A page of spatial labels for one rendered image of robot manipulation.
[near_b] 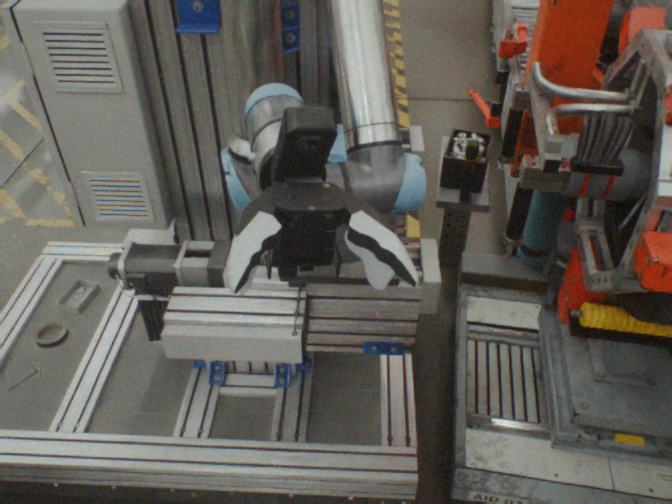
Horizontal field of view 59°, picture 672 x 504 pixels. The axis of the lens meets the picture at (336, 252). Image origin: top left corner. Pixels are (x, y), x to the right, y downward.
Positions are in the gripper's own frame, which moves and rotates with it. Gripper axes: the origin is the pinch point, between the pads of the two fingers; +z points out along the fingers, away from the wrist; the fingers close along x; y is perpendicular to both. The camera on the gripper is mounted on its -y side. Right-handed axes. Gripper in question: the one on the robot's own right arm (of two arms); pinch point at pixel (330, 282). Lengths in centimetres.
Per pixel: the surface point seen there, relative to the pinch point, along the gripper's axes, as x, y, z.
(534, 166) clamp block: -54, 22, -54
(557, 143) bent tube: -56, 16, -54
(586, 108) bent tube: -68, 14, -64
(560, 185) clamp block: -59, 24, -52
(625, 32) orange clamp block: -85, 5, -84
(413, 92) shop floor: -122, 109, -284
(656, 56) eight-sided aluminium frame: -76, 2, -62
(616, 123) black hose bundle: -65, 11, -52
